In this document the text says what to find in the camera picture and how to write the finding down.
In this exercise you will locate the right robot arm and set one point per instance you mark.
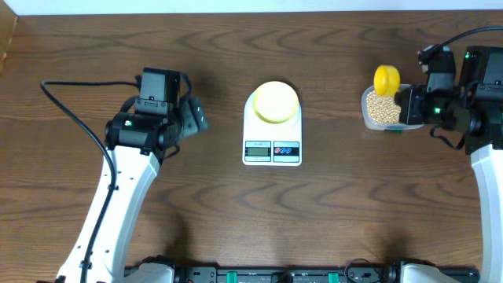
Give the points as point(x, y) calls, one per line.
point(471, 106)

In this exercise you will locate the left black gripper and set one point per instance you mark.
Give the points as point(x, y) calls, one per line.
point(193, 121)

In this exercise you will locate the white digital kitchen scale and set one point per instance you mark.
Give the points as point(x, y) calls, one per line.
point(271, 144)

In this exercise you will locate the clear plastic soybean container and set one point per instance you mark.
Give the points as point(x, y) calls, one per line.
point(381, 113)

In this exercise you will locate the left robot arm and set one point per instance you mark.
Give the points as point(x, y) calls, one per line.
point(138, 139)

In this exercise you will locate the yellow measuring scoop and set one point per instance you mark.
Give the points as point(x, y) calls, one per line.
point(386, 81)

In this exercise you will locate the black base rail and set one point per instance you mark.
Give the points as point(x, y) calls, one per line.
point(357, 271)

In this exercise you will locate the pale yellow bowl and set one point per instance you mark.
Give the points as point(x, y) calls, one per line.
point(275, 102)

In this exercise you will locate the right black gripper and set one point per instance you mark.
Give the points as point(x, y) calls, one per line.
point(410, 113)

